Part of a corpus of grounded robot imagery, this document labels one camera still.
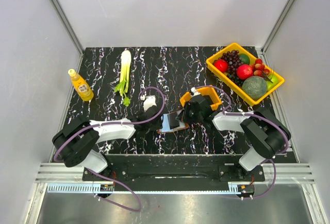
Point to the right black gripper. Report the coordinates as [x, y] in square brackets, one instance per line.
[187, 106]

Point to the small orange plastic bin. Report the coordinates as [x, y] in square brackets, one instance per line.
[206, 91]

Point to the black credit card white edge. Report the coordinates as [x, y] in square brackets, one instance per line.
[173, 121]

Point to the brown leather card holder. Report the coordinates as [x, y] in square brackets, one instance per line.
[165, 124]

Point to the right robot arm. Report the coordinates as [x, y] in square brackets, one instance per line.
[267, 135]

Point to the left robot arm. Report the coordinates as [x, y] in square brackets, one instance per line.
[75, 142]

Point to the red apple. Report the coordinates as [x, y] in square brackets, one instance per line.
[221, 65]

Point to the red pomegranate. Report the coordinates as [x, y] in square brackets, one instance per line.
[244, 72]

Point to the dark purple grape bunch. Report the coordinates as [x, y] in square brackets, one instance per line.
[233, 60]

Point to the large yellow fruit tray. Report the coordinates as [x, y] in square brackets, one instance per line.
[238, 90]

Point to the green netted melon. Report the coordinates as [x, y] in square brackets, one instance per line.
[255, 87]

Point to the dark green avocado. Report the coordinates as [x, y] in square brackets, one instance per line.
[244, 58]

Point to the red lychee cluster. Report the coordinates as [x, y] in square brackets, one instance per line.
[259, 68]

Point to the green apple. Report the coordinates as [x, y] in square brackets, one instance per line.
[272, 81]

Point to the yellow juice bottle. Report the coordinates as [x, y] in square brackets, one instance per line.
[80, 85]

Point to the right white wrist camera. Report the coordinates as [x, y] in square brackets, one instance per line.
[194, 91]

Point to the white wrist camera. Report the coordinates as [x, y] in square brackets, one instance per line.
[194, 91]
[148, 101]

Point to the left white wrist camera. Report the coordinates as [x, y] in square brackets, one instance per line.
[148, 101]

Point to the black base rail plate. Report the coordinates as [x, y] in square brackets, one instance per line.
[217, 167]

